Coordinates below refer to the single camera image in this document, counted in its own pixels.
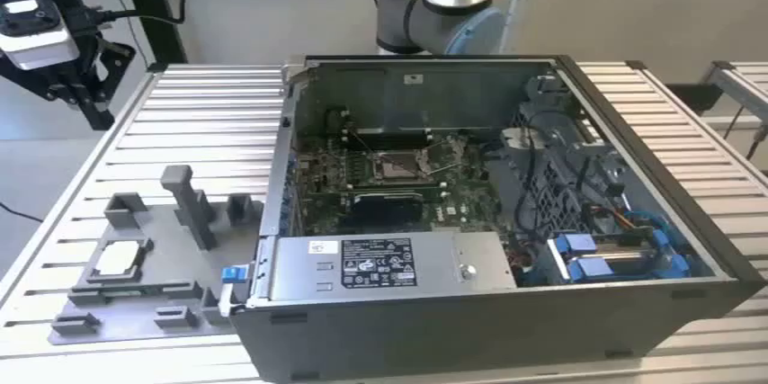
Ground green motherboard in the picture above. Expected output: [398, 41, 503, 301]
[287, 125, 523, 241]

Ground blue case latch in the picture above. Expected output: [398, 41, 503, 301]
[221, 264, 249, 287]

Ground aluminium frame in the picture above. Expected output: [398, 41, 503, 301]
[699, 59, 768, 133]

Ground orange and yellow wires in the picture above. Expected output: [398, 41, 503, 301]
[591, 206, 655, 233]

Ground thin black cable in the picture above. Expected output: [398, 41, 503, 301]
[0, 201, 45, 224]

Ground black graphics card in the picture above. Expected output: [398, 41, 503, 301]
[350, 192, 423, 230]

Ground black power supply label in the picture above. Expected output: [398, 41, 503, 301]
[341, 239, 418, 289]

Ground grey disk bay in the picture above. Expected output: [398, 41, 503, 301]
[486, 100, 722, 289]

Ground silver CPU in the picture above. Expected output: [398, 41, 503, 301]
[95, 239, 147, 276]

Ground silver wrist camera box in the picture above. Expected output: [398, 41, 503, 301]
[0, 0, 83, 71]

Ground black wire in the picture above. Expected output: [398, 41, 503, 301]
[515, 109, 594, 232]

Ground metal locking lever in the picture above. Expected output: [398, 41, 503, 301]
[350, 127, 379, 152]

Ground silver power supply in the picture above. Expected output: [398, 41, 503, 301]
[267, 230, 519, 304]

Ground grey parts rack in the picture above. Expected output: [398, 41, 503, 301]
[46, 164, 266, 345]

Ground black stand post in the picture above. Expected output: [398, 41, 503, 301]
[114, 0, 189, 66]

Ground blue disk carrier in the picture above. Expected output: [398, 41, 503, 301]
[550, 230, 667, 256]
[567, 254, 691, 284]

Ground black RAM slot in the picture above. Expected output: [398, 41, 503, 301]
[342, 127, 435, 140]
[345, 180, 450, 192]

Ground CPU socket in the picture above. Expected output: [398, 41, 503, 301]
[371, 152, 431, 181]

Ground metal socket cover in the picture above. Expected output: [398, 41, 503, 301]
[422, 131, 462, 178]

